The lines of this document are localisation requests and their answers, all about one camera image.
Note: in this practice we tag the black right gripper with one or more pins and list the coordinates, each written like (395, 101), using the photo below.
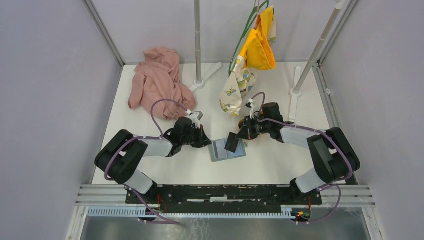
(244, 133)

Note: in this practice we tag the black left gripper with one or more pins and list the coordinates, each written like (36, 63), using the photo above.
(203, 140)

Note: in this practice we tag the black credit card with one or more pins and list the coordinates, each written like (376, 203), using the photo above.
(232, 143)

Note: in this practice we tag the yellow oval tray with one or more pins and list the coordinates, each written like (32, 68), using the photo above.
(245, 125)

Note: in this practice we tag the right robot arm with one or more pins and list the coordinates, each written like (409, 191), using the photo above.
(333, 157)

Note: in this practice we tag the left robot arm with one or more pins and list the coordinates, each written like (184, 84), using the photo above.
(120, 158)

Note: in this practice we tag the left metal rack pole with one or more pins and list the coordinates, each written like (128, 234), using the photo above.
(200, 78)

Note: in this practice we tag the metal rack pole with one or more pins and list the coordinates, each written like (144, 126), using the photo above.
(200, 78)
(301, 73)

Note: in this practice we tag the right metal rack pole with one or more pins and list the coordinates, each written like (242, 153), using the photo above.
(301, 73)

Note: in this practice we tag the pink crumpled garment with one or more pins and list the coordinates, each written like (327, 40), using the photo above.
(157, 83)

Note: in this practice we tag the cartoon print children's garment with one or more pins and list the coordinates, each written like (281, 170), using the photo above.
(255, 55)

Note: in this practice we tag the green clothes hanger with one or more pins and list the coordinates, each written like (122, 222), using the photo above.
(249, 23)

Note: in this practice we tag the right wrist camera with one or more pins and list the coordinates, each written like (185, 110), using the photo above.
(250, 104)

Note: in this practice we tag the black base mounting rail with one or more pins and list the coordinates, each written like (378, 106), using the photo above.
(228, 199)

